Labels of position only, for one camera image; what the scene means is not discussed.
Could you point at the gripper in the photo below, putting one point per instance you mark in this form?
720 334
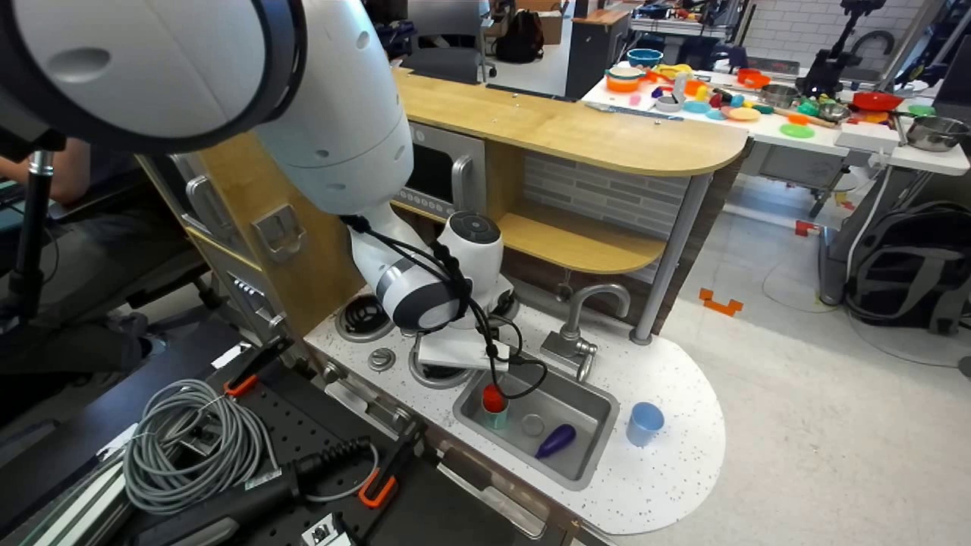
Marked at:
459 349

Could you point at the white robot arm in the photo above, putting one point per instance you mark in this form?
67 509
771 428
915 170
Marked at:
336 123

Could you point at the black coil stove burner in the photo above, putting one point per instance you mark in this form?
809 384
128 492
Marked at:
361 321
434 382

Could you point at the grey stove knob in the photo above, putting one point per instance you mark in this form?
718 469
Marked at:
382 360

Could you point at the grey toy sink basin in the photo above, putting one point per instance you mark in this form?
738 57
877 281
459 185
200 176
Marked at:
581 404

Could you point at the grey toy faucet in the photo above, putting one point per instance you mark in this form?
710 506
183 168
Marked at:
575 321

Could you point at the purple toy eggplant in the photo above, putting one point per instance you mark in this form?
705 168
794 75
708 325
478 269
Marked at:
558 441

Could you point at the black orange bar clamp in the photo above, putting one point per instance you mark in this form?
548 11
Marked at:
242 387
377 496

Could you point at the grey toy microwave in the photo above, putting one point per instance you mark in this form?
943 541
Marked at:
434 170

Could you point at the blue plastic cup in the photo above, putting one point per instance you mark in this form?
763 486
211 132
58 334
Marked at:
644 427

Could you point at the wooden toy kitchen hutch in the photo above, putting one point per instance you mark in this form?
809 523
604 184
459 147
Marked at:
565 132

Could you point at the white speckled toy kitchen counter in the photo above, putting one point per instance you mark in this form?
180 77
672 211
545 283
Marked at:
668 475

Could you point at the orange floor piece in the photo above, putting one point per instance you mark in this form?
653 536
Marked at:
720 301

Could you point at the black office chair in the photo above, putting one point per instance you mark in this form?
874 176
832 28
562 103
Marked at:
524 35

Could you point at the blue toy bowl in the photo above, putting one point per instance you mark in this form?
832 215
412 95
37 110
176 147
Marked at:
644 57

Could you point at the orange toy bowl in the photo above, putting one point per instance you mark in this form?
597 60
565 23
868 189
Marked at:
754 77

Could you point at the green toy plate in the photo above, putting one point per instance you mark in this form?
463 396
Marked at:
797 132

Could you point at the seated person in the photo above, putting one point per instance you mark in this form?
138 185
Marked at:
62 174

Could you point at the black tripod pole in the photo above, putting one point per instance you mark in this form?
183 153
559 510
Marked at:
36 245

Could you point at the red toy bowl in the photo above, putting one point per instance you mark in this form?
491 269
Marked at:
874 103

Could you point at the white table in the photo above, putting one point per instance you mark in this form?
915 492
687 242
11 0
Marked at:
912 160

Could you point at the grey kitchen support post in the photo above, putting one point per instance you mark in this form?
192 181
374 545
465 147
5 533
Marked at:
672 252

